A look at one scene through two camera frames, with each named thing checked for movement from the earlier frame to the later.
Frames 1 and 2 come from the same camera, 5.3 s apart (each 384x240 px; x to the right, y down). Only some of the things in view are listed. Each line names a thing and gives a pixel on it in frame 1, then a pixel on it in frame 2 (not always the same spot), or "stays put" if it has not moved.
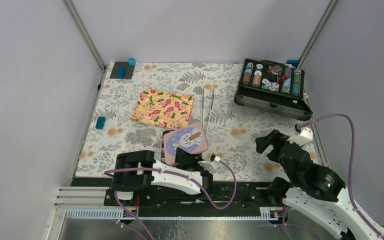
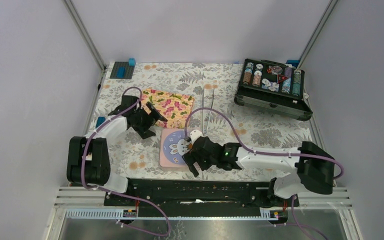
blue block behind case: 294,63 stays put
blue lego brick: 120,72 stays put
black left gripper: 183,159 → 151,120
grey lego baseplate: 128,70 stays put
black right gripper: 274,137 → 196,158
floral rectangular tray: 163,108 stays put
